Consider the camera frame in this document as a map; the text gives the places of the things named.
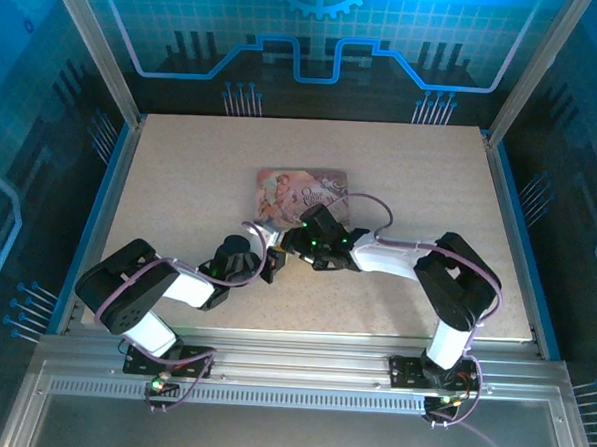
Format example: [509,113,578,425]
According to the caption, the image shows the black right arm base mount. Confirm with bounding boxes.
[387,352,486,394]

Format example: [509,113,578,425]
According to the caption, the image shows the small circuit board with LED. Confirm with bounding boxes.
[143,373,181,403]
[422,392,464,423]

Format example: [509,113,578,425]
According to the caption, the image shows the aluminium frame rail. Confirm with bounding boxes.
[29,317,573,404]

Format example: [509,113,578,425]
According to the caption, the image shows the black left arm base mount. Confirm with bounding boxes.
[121,342,218,380]

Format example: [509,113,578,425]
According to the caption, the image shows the blue printed side panel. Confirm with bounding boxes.
[481,0,597,447]
[0,0,139,447]

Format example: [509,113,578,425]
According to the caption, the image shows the slotted aluminium strip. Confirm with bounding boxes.
[46,374,434,417]

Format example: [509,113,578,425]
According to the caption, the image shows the aluminium frame post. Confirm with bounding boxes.
[484,0,578,153]
[37,0,155,129]

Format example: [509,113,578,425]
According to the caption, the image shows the blue printed backdrop panel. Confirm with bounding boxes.
[48,0,577,138]

